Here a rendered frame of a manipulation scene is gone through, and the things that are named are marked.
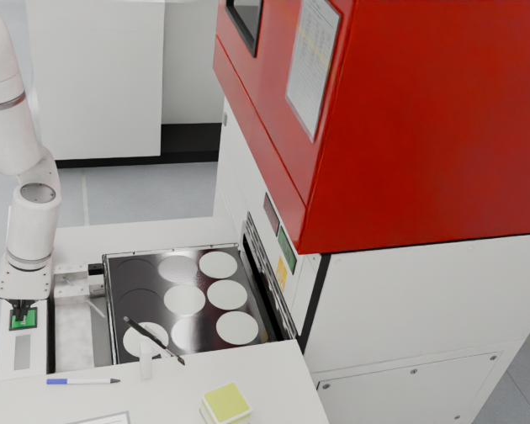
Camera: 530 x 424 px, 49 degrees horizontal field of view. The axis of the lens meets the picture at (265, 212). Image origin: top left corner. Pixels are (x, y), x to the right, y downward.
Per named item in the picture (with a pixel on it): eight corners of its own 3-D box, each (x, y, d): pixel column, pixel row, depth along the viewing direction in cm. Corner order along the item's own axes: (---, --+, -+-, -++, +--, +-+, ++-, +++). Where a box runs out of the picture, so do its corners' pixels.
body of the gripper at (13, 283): (55, 242, 120) (49, 281, 126) (1, 239, 115) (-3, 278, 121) (56, 268, 114) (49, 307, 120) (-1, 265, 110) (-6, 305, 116)
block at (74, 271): (87, 269, 150) (87, 261, 149) (87, 278, 148) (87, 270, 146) (54, 272, 148) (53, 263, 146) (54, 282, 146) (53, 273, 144)
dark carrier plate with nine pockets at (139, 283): (235, 247, 162) (235, 246, 162) (269, 346, 137) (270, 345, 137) (108, 259, 152) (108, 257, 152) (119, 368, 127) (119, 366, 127)
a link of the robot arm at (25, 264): (55, 233, 119) (53, 244, 120) (7, 230, 115) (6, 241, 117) (55, 262, 112) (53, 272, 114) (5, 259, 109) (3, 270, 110)
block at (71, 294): (88, 292, 145) (87, 283, 143) (89, 302, 142) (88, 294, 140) (55, 295, 142) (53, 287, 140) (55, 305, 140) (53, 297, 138)
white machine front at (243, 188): (223, 177, 200) (235, 70, 175) (297, 376, 141) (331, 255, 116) (214, 177, 199) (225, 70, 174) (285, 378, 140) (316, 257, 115)
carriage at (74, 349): (87, 275, 153) (87, 267, 151) (96, 394, 126) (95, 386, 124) (55, 278, 151) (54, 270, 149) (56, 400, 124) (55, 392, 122)
